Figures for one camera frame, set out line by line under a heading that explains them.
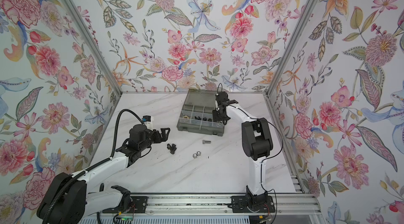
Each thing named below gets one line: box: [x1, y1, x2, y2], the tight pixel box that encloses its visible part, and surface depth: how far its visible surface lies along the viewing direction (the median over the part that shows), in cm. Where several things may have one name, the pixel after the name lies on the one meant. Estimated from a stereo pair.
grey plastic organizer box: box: [176, 88, 225, 137], surface depth 106 cm
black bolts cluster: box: [166, 143, 177, 155], surface depth 94 cm
